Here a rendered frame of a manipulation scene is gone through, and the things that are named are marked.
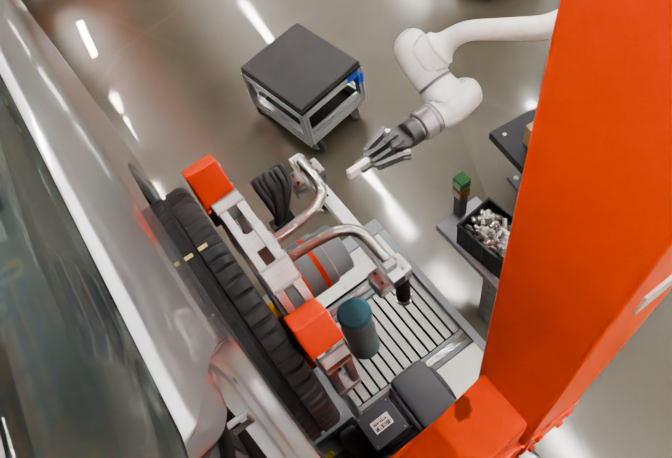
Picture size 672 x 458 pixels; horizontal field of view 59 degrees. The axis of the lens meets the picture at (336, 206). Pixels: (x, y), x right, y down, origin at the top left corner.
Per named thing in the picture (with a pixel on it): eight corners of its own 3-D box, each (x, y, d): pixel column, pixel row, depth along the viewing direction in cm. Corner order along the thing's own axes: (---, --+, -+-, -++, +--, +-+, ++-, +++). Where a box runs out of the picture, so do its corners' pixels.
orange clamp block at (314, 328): (281, 318, 116) (292, 332, 108) (314, 295, 118) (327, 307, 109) (300, 346, 118) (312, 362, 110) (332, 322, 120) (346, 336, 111)
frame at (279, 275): (244, 263, 180) (177, 159, 133) (262, 250, 181) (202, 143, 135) (349, 413, 153) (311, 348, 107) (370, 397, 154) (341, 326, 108)
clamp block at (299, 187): (288, 187, 152) (283, 175, 148) (317, 167, 154) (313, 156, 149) (298, 200, 150) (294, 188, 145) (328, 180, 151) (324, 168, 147)
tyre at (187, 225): (275, 479, 158) (153, 283, 179) (347, 423, 163) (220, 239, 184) (222, 499, 97) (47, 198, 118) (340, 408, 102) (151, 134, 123)
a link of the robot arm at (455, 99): (438, 137, 171) (412, 99, 171) (480, 108, 174) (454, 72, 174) (451, 127, 160) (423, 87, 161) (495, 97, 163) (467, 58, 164)
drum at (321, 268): (261, 285, 152) (246, 262, 141) (328, 238, 157) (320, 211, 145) (290, 327, 146) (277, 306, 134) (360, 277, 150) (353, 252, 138)
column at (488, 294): (477, 314, 220) (485, 265, 185) (498, 298, 222) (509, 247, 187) (496, 334, 216) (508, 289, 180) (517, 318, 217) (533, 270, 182)
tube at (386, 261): (280, 261, 133) (268, 239, 124) (350, 212, 137) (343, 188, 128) (324, 320, 124) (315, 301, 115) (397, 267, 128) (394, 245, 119)
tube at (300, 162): (236, 202, 143) (223, 178, 134) (303, 159, 146) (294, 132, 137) (275, 254, 134) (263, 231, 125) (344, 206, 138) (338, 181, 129)
